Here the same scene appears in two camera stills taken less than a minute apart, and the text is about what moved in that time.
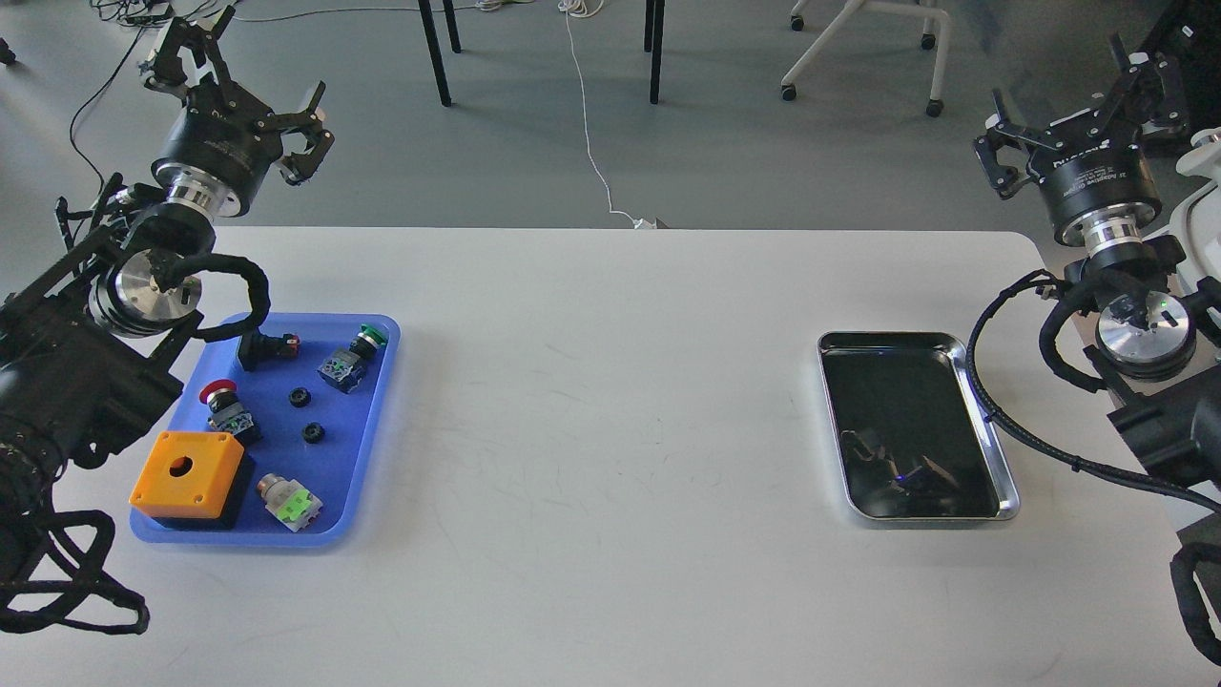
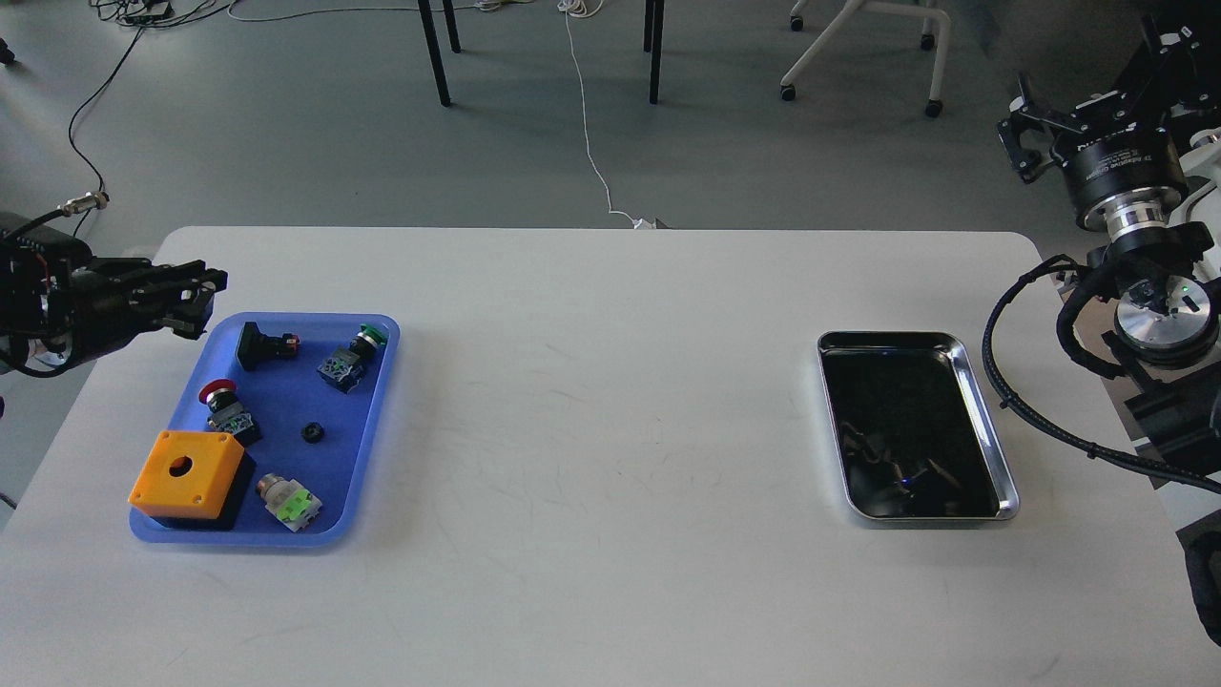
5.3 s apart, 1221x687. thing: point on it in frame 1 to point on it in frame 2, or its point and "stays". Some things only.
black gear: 313,432 stays
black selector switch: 256,348 stays
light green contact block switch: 289,503 stays
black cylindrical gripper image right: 1098,188 to 1126,175
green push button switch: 346,367 stays
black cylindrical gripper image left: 222,144 to 94,306
